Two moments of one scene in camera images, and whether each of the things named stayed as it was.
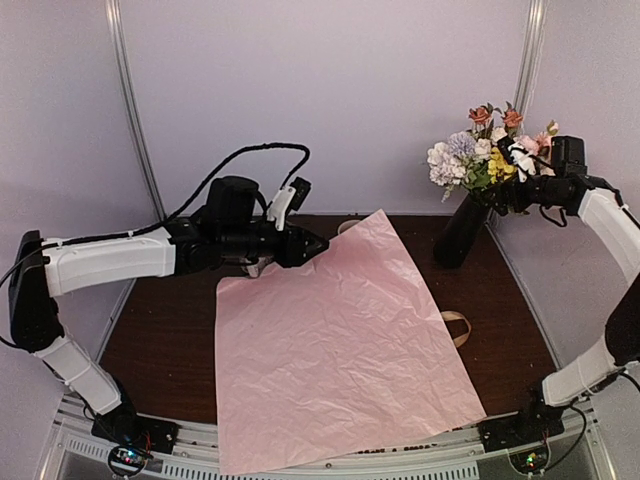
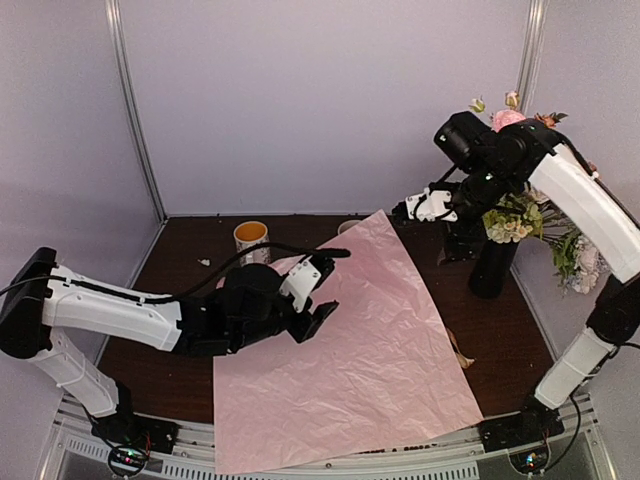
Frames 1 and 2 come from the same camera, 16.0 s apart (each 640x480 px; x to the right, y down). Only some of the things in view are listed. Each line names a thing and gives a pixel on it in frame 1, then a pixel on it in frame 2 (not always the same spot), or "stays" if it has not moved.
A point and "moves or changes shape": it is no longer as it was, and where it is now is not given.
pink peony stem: x=540 y=142 moves or changes shape
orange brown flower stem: x=484 y=116 -> x=551 y=119
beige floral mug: x=346 y=224 stays
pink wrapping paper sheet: x=347 y=354 stays
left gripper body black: x=242 y=244 -> x=253 y=332
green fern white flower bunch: x=478 y=176 moves or changes shape
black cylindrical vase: x=462 y=231 moves or changes shape
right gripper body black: x=520 y=200 -> x=482 y=190
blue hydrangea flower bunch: x=448 y=160 -> x=578 y=265
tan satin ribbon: x=451 y=315 -> x=463 y=360
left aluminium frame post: x=117 y=20 stays
